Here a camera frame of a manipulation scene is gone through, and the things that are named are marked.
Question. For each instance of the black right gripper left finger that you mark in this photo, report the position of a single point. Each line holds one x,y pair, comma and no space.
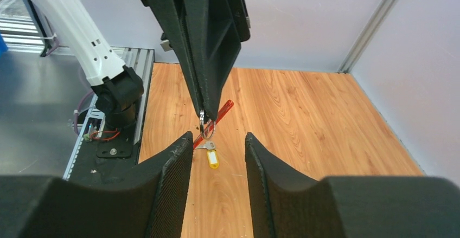
148,200

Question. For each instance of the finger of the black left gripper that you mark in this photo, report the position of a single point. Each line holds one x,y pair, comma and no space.
171,16
212,70

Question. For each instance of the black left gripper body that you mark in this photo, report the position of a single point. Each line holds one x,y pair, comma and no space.
217,25

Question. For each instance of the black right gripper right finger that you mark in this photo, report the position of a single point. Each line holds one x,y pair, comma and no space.
287,203

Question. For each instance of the metal keyring plate with spring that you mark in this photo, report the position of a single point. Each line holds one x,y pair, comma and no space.
210,127

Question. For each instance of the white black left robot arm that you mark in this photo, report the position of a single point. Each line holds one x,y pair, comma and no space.
116,85

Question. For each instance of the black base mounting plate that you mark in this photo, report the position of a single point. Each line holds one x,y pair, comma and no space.
100,152

